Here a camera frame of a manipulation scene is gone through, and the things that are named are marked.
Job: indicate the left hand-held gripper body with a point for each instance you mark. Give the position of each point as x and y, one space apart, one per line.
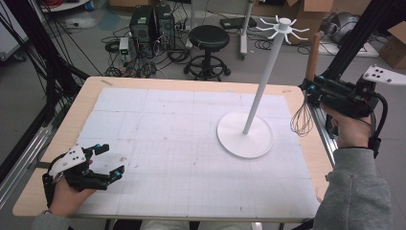
68 159

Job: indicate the person's right hand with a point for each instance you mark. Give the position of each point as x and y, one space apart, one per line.
351 131

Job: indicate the small silver box device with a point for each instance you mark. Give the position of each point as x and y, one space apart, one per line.
124 46

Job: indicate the black computer tower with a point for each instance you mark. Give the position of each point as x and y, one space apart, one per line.
165 27
142 28

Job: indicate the black round stool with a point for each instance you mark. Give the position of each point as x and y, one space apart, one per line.
209 38

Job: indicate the white metal floor stand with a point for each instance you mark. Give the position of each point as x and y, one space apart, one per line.
245 28

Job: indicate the white hook stand rack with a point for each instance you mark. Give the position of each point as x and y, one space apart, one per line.
244 142

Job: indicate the aluminium rail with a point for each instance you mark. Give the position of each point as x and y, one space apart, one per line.
22 159
325 140

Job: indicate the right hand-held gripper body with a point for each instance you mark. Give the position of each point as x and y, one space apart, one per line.
348 99

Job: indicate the grey rounded appliance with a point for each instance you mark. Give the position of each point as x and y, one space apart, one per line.
343 25

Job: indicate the open cardboard box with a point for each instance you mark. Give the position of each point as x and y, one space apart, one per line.
314 16

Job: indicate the flat black device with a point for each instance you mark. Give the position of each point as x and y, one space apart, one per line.
237 22

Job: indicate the black metal frame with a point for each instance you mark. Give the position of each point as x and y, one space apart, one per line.
351 41
48 64

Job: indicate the white grid mat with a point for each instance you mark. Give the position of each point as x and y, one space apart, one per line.
159 127

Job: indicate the person's left hand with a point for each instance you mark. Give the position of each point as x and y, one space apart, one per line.
67 201

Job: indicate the black table clamp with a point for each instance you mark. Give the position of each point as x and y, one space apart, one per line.
40 165

